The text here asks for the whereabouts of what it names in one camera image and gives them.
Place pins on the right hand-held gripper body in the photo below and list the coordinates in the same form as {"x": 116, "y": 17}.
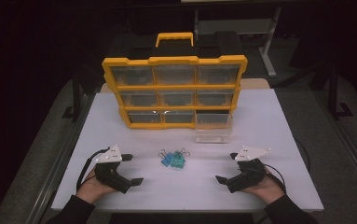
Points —
{"x": 249, "y": 175}

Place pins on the person's left hand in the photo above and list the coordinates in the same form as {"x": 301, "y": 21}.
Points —
{"x": 92, "y": 189}

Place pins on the person's right hand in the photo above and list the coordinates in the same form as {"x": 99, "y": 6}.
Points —
{"x": 266, "y": 189}

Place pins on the yellow black organizer cabinet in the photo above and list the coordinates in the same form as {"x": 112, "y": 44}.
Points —
{"x": 173, "y": 60}

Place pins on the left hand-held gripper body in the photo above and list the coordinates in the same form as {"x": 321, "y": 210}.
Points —
{"x": 109, "y": 155}

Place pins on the grey metal frame rail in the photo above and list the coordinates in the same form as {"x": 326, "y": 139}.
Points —
{"x": 61, "y": 158}
{"x": 350, "y": 149}

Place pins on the clear plastic drawer bin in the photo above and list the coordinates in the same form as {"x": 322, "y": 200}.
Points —
{"x": 212, "y": 132}

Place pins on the teal binder clip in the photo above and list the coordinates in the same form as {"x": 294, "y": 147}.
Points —
{"x": 179, "y": 155}
{"x": 177, "y": 164}

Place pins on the black metal stand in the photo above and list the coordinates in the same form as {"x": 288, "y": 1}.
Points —
{"x": 334, "y": 96}
{"x": 75, "y": 99}

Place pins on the grid of clear drawers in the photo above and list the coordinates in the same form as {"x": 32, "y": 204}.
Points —
{"x": 174, "y": 76}

